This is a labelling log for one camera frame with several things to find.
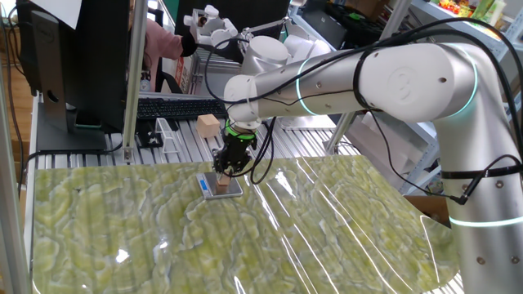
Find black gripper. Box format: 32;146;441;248
211;133;258;178

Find small wooden cube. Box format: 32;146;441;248
215;174;230;195

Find silver digital pocket scale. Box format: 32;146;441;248
195;170;244;200

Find large wooden block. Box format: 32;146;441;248
195;114;221;139

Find clear acrylic stand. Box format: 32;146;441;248
154;117;181;154

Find black keyboard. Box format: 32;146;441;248
136;97;229;121

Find green marble pattern mat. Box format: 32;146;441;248
31;154;461;294

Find small black device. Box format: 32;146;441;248
136;119;165;149

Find white flat board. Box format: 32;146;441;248
279;115;337;131

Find white red carton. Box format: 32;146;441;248
161;55;194;95

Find white handheld device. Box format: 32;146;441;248
182;4;246;47

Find person in pink top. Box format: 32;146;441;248
129;0;198;94

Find black computer monitor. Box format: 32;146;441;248
16;0;132;134
175;0;292;62

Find white foam packing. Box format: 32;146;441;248
346;112;430;189

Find grey laptop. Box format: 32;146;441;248
302;10;348;42

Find black storage crate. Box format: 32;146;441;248
326;2;386;37

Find white metal shelf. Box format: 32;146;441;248
367;0;523;195

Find grey monitor stand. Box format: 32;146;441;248
30;10;108;153

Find cardboard box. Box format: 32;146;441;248
404;194;450;225

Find white paper note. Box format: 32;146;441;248
28;0;84;30

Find colourful packaged goods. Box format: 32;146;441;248
439;0;512;29

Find green adapter ring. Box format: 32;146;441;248
224;120;258;140

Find aluminium frame post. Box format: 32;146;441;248
0;69;33;294
122;0;149;164
324;0;413;155

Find black power cable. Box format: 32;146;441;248
16;140;124;199

